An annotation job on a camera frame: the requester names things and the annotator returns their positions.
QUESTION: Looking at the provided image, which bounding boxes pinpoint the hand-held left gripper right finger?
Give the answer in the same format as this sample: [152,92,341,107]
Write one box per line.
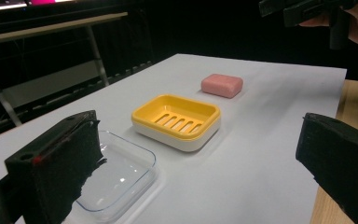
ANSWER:
[295,112,358,224]

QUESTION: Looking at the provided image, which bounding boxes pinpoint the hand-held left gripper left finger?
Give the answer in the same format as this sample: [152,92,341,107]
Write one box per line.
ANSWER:
[4,109,107,224]

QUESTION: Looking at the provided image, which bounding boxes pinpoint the clear plastic lid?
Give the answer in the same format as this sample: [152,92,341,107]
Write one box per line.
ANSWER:
[73,130,158,218]

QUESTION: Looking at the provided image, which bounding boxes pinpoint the pink soap bar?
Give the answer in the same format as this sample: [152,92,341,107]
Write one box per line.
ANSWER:
[200,73,244,100]

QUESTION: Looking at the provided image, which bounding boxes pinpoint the yellow and white soap dish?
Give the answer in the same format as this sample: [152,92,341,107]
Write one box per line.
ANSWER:
[131,93,222,153]

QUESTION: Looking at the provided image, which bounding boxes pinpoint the wooden table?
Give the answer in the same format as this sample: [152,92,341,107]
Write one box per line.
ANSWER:
[310,78,358,224]

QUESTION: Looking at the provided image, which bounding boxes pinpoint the metal frame table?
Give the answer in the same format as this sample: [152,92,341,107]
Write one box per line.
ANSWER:
[0,11,129,127]

